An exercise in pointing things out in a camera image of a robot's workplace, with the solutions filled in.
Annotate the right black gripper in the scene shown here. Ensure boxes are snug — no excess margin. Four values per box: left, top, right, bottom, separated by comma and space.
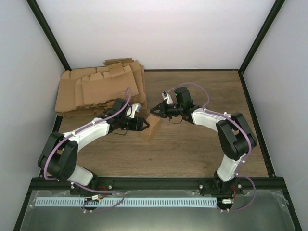
151, 101, 184, 120

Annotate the brown cardboard box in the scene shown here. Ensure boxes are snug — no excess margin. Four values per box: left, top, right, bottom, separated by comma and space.
140, 115, 162, 142

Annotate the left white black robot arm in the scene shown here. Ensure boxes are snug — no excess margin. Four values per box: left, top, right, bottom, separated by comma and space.
38, 98, 150, 194

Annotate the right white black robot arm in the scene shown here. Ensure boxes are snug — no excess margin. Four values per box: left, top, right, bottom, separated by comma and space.
150, 87, 257, 194

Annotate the stack of flat cardboard sheets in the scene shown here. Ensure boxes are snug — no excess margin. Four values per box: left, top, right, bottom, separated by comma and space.
55, 58, 147, 116

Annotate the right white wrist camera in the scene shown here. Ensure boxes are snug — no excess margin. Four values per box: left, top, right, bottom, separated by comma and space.
162, 91, 173, 104

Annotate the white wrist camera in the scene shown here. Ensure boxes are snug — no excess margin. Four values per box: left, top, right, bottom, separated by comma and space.
126, 103, 142, 118
162, 91, 173, 104

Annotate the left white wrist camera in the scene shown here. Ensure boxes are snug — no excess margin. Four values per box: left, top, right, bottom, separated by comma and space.
126, 103, 142, 118

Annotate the light blue slotted cable duct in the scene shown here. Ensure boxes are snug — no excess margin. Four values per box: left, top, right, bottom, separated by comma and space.
35, 197, 217, 208

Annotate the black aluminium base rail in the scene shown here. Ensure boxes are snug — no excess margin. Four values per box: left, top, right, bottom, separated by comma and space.
28, 177, 286, 193

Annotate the black enclosure frame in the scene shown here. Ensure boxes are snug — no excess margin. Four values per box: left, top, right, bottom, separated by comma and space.
13, 0, 302, 231

